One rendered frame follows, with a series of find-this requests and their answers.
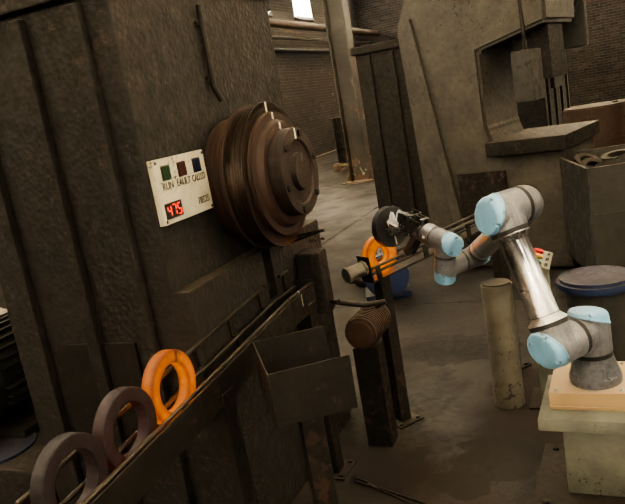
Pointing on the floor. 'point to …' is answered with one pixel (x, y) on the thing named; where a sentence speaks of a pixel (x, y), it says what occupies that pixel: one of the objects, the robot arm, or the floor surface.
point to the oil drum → (619, 120)
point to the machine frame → (126, 216)
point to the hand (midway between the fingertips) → (389, 221)
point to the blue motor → (392, 283)
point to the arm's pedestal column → (593, 470)
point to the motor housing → (373, 373)
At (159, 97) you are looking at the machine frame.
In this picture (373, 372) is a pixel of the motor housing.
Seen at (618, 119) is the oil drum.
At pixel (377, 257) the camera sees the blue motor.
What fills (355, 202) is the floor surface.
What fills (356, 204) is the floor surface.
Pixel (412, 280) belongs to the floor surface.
